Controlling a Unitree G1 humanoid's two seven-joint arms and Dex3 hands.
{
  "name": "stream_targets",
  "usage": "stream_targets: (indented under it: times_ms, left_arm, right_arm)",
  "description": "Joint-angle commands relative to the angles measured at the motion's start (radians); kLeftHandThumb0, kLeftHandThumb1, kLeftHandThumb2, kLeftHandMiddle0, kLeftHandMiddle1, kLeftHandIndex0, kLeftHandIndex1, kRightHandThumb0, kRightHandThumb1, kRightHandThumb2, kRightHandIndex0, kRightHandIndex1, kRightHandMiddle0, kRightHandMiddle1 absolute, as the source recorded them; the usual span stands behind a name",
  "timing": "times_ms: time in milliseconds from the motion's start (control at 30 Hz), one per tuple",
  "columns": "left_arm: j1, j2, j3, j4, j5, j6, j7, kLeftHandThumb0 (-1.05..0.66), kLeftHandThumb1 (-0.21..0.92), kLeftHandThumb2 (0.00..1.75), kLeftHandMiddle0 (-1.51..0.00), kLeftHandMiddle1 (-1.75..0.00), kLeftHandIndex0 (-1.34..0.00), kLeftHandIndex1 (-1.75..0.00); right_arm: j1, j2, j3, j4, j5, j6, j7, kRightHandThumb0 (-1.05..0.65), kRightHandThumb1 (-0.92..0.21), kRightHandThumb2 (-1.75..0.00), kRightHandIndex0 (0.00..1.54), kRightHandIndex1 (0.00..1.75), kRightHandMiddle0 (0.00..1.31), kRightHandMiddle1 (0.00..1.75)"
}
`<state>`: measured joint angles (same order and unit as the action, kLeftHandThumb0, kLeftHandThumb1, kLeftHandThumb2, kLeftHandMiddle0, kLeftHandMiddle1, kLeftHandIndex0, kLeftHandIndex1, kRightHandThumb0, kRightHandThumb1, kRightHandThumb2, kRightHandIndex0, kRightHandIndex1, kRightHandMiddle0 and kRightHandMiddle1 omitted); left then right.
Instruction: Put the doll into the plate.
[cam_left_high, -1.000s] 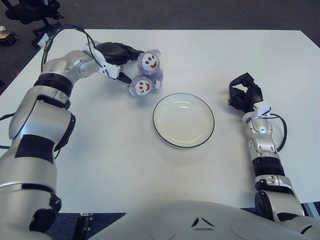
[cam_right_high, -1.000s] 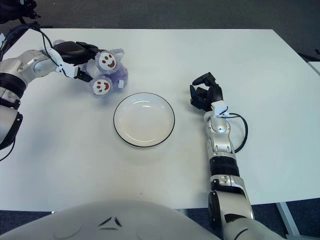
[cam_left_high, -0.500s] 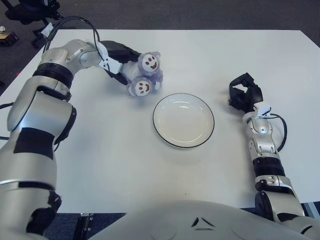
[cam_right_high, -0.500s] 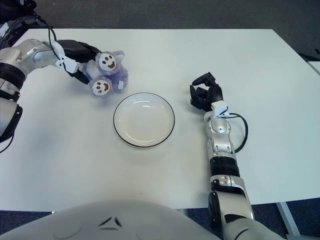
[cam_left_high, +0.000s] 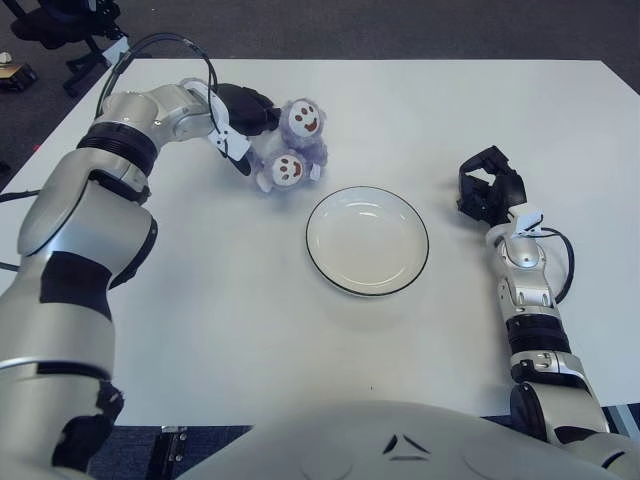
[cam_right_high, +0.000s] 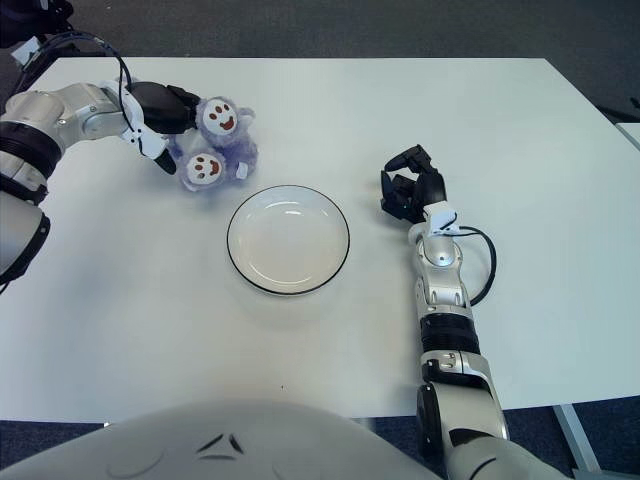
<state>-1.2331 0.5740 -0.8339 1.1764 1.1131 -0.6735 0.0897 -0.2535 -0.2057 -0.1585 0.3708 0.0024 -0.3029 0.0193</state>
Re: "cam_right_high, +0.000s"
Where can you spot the grey metal table leg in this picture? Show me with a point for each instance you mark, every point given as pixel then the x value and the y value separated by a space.
pixel 575 432

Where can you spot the black office chair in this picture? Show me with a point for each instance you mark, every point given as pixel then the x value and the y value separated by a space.
pixel 30 15

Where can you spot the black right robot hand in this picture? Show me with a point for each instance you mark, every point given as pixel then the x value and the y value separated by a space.
pixel 430 187

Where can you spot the grey robot torso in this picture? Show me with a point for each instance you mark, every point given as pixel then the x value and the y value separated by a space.
pixel 225 430

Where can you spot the white side table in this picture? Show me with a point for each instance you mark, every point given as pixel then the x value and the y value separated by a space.
pixel 631 132

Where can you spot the white plate with black rim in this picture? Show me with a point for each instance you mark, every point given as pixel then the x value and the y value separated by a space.
pixel 287 240

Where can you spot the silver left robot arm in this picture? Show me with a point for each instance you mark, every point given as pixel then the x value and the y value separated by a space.
pixel 35 110

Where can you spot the purple plush bunny doll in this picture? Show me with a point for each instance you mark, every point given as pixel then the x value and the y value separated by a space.
pixel 240 150

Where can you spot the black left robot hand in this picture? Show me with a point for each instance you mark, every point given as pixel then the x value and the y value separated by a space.
pixel 160 107

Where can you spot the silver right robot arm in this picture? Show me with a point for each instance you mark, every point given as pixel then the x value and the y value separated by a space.
pixel 442 290

